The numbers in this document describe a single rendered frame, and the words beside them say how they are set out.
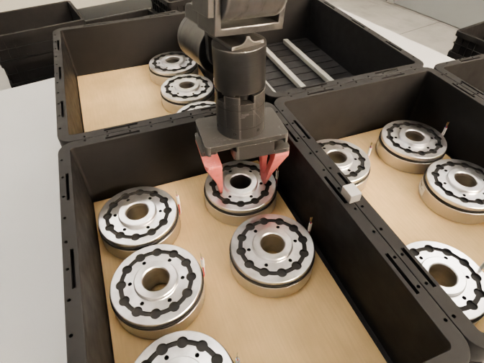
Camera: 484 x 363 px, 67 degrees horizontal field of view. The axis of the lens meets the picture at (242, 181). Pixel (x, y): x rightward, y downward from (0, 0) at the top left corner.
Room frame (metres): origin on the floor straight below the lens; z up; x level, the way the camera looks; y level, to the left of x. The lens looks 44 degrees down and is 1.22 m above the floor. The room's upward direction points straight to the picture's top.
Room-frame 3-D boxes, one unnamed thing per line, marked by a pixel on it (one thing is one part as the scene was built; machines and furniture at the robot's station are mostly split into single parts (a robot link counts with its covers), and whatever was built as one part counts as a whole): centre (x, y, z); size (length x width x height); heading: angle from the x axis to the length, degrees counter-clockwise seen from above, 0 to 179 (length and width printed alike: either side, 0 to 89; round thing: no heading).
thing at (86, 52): (0.61, 0.17, 0.87); 0.40 x 0.30 x 0.11; 21
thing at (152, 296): (0.21, 0.10, 0.86); 0.05 x 0.05 x 0.01
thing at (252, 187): (0.37, 0.00, 0.86); 0.05 x 0.05 x 0.01
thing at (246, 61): (0.37, 0.01, 1.04); 0.07 x 0.06 x 0.07; 32
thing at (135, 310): (0.21, 0.10, 0.86); 0.10 x 0.10 x 0.01
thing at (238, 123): (0.37, 0.00, 0.98); 0.10 x 0.07 x 0.07; 106
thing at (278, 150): (0.37, -0.02, 0.91); 0.07 x 0.07 x 0.09; 16
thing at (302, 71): (0.72, -0.11, 0.87); 0.40 x 0.30 x 0.11; 21
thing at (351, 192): (0.28, -0.12, 0.94); 0.02 x 0.01 x 0.01; 21
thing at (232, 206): (0.37, 0.00, 0.86); 0.10 x 0.10 x 0.01
